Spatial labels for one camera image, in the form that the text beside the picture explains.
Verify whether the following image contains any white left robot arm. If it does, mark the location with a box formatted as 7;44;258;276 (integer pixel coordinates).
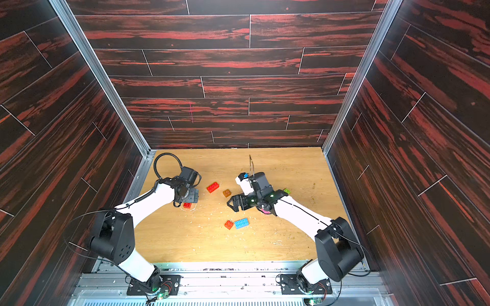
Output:
88;174;200;293

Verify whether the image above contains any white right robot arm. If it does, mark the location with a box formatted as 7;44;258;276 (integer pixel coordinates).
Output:
227;172;364;292

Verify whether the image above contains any light blue lego plate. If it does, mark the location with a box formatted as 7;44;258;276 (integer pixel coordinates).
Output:
234;218;250;229

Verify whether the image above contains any small red 2x2 lego brick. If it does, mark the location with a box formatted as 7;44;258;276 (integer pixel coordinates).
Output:
224;221;234;230

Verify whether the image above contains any red 2x4 lego brick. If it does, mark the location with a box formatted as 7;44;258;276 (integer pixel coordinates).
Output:
206;182;219;193

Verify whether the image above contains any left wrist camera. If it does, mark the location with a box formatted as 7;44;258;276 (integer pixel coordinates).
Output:
179;167;200;187

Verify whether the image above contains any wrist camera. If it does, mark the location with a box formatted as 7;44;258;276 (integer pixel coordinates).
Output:
179;167;200;187
250;172;273;195

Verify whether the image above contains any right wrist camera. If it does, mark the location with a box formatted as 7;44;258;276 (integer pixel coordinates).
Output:
250;172;273;195

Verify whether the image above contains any aluminium front rail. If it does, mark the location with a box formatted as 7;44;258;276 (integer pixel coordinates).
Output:
68;261;396;305

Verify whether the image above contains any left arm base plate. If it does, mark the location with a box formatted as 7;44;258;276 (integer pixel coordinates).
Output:
126;274;182;298

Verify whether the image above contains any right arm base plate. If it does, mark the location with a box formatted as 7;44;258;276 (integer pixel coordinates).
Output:
275;274;333;295

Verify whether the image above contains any aluminium corner post left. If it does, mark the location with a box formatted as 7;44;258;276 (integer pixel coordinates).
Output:
49;0;153;158

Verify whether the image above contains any aluminium corner post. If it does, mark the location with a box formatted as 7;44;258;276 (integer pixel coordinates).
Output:
322;0;403;160
49;0;153;158

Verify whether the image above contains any aluminium corner post right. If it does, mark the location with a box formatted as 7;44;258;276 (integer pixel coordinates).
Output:
322;0;403;160

